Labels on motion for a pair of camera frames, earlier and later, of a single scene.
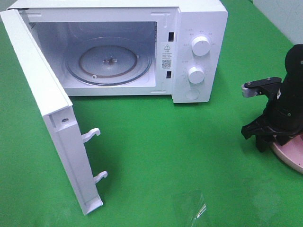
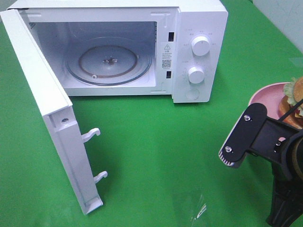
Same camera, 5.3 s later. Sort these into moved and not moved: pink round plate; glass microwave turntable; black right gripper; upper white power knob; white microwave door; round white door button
Moved: black right gripper; pink round plate
Not moved: glass microwave turntable; upper white power knob; round white door button; white microwave door
